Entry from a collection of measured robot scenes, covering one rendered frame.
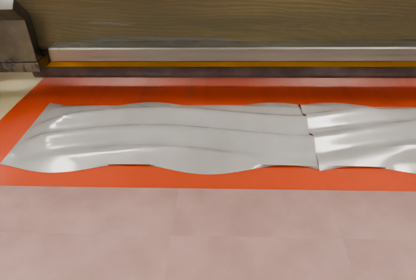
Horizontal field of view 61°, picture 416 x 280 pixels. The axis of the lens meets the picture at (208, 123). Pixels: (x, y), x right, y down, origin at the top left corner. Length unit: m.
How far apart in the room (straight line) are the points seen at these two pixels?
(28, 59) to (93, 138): 0.09
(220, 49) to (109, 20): 0.08
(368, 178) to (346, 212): 0.03
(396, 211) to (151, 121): 0.15
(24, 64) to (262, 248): 0.21
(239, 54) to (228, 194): 0.10
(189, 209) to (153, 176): 0.03
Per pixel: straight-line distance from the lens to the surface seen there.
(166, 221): 0.17
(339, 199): 0.19
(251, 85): 0.28
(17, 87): 0.32
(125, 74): 0.29
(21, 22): 0.27
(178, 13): 0.25
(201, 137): 0.21
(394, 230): 0.18
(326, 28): 0.26
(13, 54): 0.29
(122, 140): 0.22
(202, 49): 0.24
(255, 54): 0.25
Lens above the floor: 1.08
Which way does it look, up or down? 33 degrees down
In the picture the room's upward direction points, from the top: 1 degrees counter-clockwise
